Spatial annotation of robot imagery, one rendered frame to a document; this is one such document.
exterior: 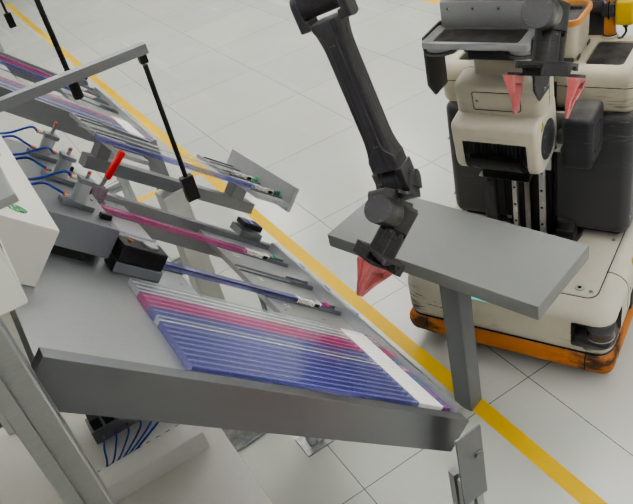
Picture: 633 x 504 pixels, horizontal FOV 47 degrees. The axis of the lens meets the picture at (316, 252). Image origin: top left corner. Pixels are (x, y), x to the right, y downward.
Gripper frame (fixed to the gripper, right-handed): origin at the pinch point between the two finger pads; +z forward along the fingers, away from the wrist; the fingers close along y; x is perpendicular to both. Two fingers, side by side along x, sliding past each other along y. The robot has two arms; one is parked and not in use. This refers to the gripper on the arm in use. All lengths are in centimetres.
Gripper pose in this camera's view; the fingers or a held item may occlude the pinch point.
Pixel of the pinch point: (361, 292)
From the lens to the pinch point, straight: 146.6
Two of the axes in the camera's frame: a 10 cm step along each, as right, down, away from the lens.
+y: 5.1, 4.0, -7.6
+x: 7.4, 2.6, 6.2
